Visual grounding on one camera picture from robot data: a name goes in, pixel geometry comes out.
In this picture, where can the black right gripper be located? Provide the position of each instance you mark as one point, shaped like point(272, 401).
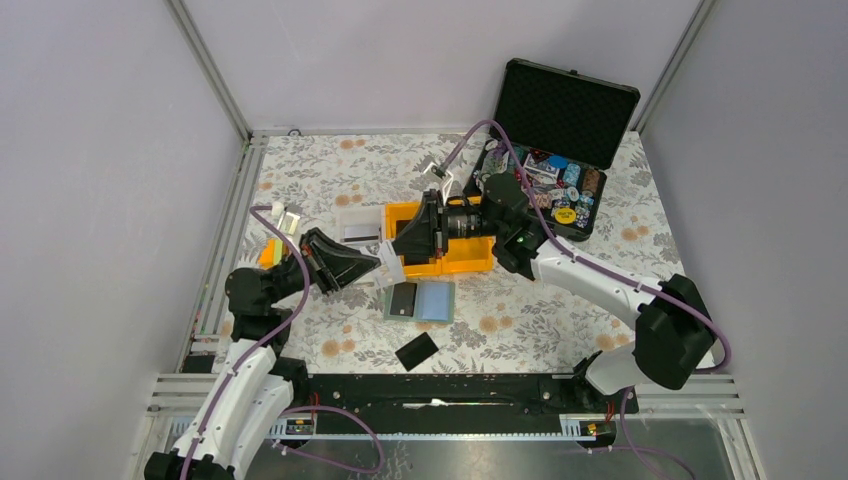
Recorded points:
point(419, 238)

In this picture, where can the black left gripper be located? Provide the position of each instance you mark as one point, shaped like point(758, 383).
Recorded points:
point(332, 264)

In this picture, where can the white storage bin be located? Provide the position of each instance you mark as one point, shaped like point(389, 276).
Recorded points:
point(360, 215)

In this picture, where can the yellow double storage bin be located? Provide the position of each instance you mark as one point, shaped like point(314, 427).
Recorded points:
point(463, 256)

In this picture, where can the dark grey credit card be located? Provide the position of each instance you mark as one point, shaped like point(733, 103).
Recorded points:
point(403, 299)

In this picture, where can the black credit card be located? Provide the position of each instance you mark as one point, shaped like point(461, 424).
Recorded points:
point(416, 351)

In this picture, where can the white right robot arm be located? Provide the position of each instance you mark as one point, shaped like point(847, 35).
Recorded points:
point(673, 332)

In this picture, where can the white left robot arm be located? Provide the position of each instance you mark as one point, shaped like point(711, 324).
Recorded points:
point(256, 384)

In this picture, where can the floral table mat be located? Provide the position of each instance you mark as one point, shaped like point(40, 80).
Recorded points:
point(502, 322)

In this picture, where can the yellow big blind chip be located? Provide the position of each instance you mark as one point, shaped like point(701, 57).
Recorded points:
point(564, 215)

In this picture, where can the black poker chip case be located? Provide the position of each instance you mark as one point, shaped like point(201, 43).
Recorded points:
point(565, 128)

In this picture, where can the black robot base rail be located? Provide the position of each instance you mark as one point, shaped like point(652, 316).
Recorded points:
point(447, 404)

